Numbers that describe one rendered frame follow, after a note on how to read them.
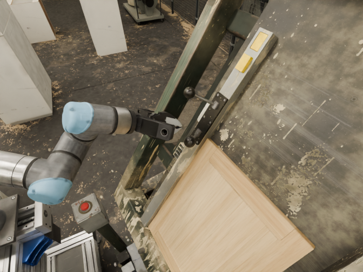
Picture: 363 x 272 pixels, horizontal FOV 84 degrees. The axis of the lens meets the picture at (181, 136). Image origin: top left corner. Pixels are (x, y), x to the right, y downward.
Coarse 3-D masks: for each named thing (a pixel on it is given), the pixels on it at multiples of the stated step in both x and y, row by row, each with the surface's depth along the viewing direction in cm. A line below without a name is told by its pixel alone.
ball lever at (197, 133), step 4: (196, 132) 73; (200, 132) 72; (188, 136) 64; (196, 136) 70; (184, 140) 64; (188, 140) 63; (192, 140) 63; (184, 144) 64; (188, 144) 63; (192, 144) 63
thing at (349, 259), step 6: (360, 246) 45; (354, 252) 45; (360, 252) 43; (342, 258) 47; (348, 258) 45; (354, 258) 42; (360, 258) 40; (336, 264) 47; (342, 264) 44; (348, 264) 42; (354, 264) 41; (360, 264) 40; (324, 270) 49; (330, 270) 46; (336, 270) 44; (342, 270) 42; (348, 270) 42; (354, 270) 41; (360, 270) 40
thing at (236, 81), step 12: (276, 36) 58; (264, 48) 59; (252, 60) 61; (240, 72) 63; (252, 72) 64; (228, 84) 66; (240, 84) 64; (228, 96) 66; (228, 108) 70; (216, 120) 70; (180, 156) 81; (192, 156) 78; (180, 168) 81; (168, 180) 86; (168, 192) 87; (156, 204) 92; (144, 216) 98
